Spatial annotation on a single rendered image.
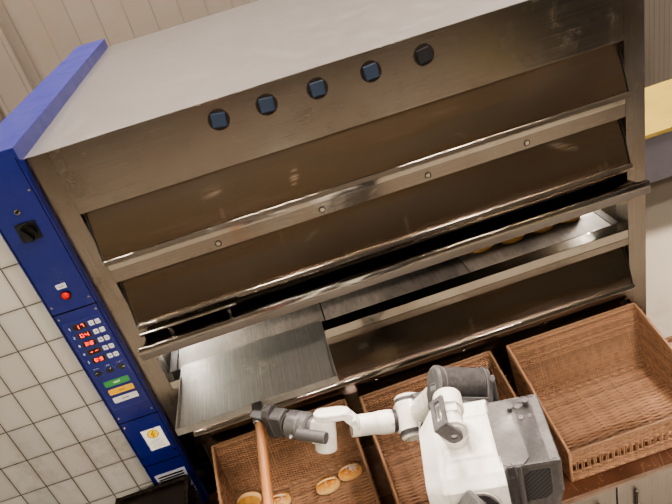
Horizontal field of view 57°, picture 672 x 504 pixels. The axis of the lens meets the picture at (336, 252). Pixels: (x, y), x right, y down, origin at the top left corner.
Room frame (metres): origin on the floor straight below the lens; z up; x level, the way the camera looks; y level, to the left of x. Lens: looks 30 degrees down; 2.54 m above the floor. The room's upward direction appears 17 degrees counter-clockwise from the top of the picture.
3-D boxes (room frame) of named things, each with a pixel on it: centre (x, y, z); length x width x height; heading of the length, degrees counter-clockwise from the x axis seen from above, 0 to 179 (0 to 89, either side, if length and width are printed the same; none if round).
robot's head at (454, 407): (1.01, -0.14, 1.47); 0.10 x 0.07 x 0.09; 171
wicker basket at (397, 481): (1.61, -0.21, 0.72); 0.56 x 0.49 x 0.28; 94
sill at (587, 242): (1.90, -0.18, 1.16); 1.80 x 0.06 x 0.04; 93
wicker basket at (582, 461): (1.64, -0.82, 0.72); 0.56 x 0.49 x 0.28; 93
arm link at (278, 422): (1.43, 0.30, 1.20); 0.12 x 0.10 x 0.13; 58
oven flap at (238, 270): (1.88, -0.18, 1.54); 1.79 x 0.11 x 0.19; 93
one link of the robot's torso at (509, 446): (0.99, -0.20, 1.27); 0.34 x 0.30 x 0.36; 171
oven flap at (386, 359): (1.88, -0.18, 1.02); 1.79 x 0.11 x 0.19; 93
